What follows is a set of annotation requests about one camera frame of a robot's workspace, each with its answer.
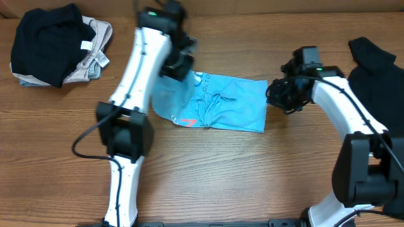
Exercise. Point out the black folded garment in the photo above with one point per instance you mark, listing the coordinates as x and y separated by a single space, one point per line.
47 44

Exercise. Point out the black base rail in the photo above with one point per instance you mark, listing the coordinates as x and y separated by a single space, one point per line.
205 224

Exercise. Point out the grey-blue folded garment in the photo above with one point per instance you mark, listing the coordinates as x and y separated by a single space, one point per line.
93 72

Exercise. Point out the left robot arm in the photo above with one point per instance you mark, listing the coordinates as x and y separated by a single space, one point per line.
161 48

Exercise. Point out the black crumpled garment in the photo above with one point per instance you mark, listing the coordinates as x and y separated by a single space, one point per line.
378 82

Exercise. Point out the beige folded garment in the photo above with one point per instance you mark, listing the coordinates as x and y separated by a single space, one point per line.
103 32

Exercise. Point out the light blue t-shirt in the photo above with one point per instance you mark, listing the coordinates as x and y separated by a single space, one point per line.
212 100

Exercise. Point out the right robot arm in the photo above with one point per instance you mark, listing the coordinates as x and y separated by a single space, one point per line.
331 91

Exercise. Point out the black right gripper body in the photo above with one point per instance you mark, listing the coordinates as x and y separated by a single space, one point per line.
289 98

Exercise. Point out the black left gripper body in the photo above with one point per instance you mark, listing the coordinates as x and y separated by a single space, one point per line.
176 64

